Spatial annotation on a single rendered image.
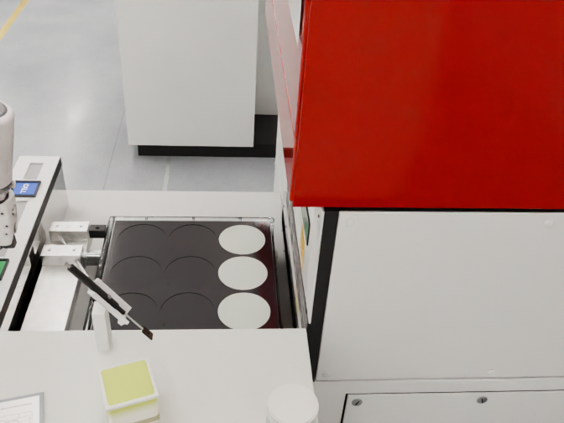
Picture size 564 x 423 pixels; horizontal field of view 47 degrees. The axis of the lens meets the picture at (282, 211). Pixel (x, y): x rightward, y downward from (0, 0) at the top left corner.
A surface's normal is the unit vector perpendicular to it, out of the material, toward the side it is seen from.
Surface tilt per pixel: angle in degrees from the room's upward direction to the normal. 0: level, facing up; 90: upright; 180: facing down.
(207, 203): 0
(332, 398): 90
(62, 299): 0
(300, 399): 0
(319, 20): 90
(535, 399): 90
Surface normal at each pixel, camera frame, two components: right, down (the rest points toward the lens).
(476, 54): 0.07, 0.60
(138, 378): 0.06, -0.80
